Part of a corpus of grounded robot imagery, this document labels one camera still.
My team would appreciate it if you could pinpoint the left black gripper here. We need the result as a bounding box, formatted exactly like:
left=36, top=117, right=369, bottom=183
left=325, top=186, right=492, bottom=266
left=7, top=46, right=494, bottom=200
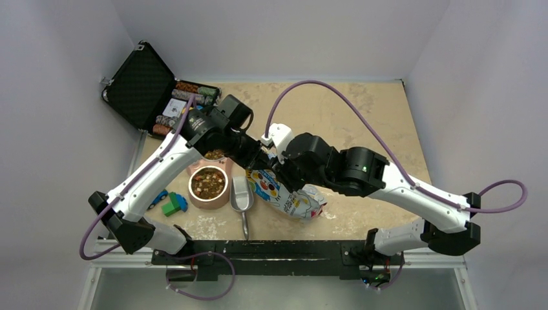
left=219, top=127, right=270, bottom=171

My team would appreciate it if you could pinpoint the pet food bag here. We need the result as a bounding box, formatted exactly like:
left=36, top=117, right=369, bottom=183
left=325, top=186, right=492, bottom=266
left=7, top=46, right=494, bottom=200
left=246, top=170, right=328, bottom=221

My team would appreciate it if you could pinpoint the metal food scoop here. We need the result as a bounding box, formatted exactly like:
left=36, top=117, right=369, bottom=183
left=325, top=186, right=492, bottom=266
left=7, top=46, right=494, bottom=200
left=229, top=176, right=254, bottom=240

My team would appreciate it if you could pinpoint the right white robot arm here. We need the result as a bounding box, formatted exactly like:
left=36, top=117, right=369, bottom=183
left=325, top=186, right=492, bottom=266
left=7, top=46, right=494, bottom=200
left=268, top=132, right=481, bottom=263

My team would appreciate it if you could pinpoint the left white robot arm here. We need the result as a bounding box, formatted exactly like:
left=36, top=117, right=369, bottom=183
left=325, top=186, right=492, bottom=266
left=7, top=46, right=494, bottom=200
left=79, top=95, right=269, bottom=264

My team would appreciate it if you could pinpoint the pink double pet bowl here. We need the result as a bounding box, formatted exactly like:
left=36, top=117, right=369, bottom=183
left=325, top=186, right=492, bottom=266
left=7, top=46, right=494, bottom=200
left=186, top=150, right=233, bottom=210

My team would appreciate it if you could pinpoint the green blue toy block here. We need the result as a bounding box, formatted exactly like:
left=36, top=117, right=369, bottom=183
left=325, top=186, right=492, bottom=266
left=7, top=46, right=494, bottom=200
left=162, top=192, right=188, bottom=217

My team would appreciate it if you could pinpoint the orange blue toy car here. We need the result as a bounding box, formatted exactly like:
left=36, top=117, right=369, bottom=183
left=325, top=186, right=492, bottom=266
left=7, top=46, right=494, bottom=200
left=147, top=190, right=169, bottom=210

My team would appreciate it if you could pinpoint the black poker chip case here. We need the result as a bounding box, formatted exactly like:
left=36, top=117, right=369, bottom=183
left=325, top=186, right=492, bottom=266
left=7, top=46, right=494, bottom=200
left=101, top=40, right=222, bottom=134

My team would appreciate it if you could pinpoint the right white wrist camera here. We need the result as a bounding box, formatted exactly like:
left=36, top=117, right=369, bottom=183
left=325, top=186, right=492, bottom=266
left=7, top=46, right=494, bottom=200
left=260, top=123, right=295, bottom=164

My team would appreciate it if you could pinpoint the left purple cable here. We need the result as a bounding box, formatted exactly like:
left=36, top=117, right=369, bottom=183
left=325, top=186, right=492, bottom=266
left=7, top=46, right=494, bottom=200
left=79, top=94, right=237, bottom=301

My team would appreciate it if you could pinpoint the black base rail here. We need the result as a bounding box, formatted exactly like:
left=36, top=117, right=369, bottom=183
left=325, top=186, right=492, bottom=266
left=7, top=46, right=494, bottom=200
left=152, top=240, right=405, bottom=284

